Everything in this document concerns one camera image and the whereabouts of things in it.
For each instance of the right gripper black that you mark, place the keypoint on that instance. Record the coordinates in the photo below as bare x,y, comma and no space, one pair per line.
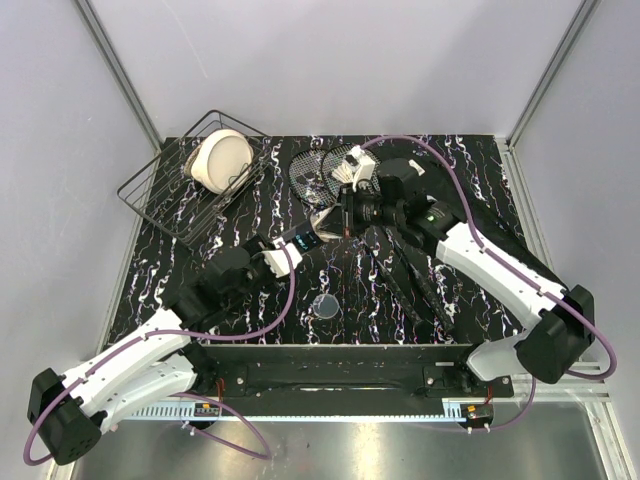
333,222

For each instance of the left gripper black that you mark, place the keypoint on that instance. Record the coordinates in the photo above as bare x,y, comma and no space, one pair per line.
255,247

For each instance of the black BOKA shuttlecock tube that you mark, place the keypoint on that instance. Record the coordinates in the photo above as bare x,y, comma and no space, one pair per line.
302,236

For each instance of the white shuttlecock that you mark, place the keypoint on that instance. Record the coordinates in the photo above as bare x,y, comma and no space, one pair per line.
344,173

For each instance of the clear plastic tube lid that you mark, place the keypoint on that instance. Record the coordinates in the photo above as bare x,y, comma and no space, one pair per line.
325,306

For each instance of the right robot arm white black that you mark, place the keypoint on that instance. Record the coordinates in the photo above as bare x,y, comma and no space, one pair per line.
558,323

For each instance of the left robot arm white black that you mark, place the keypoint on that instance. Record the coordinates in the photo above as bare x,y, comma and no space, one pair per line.
70,412

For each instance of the right badminton racket black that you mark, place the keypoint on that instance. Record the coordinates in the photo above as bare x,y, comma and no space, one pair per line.
396,180

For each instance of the black racket bag Crossway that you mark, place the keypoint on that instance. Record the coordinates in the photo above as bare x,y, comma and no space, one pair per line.
520,250

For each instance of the white round container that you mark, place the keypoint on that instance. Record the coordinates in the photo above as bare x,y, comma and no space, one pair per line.
222,162

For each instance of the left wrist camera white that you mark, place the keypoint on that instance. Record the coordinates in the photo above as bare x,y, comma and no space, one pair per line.
283,260

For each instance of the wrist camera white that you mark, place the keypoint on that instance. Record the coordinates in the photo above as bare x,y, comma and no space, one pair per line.
283,260
360,164

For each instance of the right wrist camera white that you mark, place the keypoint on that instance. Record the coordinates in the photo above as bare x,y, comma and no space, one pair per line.
360,164

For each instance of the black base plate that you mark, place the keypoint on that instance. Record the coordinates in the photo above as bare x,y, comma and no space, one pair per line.
255,371

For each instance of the black wire basket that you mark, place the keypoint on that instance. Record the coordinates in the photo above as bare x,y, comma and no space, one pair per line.
165,194

